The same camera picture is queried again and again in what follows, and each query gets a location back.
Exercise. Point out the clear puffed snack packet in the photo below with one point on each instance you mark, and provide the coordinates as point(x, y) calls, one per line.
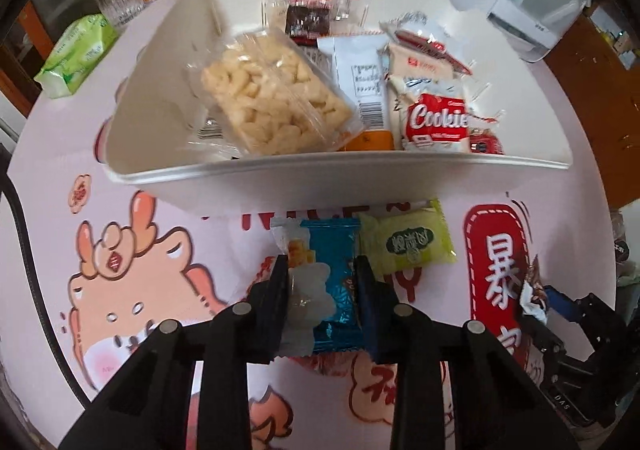
point(270, 94)

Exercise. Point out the orange white oat packet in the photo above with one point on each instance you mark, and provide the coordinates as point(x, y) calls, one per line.
point(357, 79)

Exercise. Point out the green snack packet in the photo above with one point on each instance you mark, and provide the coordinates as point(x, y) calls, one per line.
point(407, 245)

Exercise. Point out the clear red striped snack packet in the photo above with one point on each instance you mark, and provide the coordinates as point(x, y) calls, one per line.
point(420, 40)

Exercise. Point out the white soda cracker packet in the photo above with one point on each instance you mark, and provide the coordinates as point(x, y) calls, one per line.
point(425, 65)

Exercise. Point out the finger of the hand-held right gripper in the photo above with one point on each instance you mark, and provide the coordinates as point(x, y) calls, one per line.
point(562, 301)
point(542, 337)

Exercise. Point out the white plastic container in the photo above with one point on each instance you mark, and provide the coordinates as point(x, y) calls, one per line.
point(165, 54)

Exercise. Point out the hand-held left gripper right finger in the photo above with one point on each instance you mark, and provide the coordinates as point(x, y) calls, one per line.
point(370, 310)

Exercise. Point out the green tissue pack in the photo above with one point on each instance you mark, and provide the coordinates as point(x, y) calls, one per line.
point(75, 54)

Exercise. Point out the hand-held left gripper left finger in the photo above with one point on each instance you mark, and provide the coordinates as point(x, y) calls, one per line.
point(275, 295)

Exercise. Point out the brown white snack packet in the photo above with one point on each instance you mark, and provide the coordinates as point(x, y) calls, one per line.
point(532, 297)

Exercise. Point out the clear dark red snack packet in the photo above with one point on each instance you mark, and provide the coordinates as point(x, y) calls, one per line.
point(307, 19)

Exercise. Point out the blue snack packet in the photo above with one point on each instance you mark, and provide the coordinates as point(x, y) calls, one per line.
point(330, 280)

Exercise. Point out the small red snack packet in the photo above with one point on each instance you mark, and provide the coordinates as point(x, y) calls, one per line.
point(485, 145)

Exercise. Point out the clear glass cup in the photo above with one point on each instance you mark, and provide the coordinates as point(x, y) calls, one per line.
point(117, 4)

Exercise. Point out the red white biscuit packet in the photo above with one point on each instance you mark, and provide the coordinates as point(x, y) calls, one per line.
point(437, 122)

